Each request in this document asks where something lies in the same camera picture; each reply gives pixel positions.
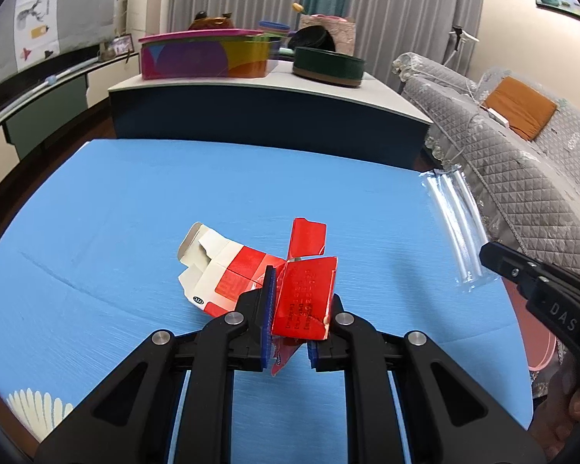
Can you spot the green round tin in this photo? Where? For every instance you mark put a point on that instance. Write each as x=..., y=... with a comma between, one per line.
x=328, y=67

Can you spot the tv cabinet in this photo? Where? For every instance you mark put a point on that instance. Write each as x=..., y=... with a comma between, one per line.
x=43, y=109

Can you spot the grey curtain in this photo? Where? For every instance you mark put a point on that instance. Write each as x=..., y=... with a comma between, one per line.
x=384, y=28

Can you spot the grey quilted sofa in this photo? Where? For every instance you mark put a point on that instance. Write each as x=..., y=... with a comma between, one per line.
x=527, y=190

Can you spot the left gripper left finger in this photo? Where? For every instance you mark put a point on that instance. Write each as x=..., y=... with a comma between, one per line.
x=170, y=400

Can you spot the right hand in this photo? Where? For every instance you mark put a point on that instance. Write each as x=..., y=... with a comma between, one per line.
x=555, y=418

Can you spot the colourful rectangular box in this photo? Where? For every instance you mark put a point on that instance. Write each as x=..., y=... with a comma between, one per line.
x=205, y=53

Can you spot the pink fabric bag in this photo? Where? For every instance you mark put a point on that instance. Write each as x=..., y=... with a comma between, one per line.
x=342, y=30

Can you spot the grey covered television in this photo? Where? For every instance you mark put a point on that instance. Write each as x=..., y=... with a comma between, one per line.
x=32, y=31

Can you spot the brown teapot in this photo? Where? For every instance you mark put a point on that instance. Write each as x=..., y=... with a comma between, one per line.
x=203, y=21

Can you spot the orange cushion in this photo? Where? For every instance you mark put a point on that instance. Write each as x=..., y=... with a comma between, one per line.
x=526, y=110

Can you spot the red white carton box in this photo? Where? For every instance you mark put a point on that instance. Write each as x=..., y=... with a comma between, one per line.
x=298, y=289

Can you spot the white dark coffee table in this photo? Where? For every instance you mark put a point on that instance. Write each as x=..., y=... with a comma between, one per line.
x=282, y=110

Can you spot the white floor lamp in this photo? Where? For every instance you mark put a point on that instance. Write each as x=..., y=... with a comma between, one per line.
x=461, y=37

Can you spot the clear plastic wrapper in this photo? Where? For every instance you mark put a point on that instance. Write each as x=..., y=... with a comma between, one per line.
x=458, y=214

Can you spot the pink plastic basin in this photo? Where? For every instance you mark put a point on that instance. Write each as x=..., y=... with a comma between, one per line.
x=539, y=342

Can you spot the stacked coloured bowls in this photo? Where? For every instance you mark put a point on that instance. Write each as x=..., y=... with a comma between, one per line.
x=276, y=32

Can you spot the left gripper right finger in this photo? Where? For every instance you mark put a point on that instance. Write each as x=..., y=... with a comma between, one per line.
x=407, y=401

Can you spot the blue table mat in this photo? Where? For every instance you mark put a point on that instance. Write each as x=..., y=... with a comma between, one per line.
x=174, y=302

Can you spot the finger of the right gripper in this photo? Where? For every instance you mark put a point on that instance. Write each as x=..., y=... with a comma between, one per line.
x=511, y=264

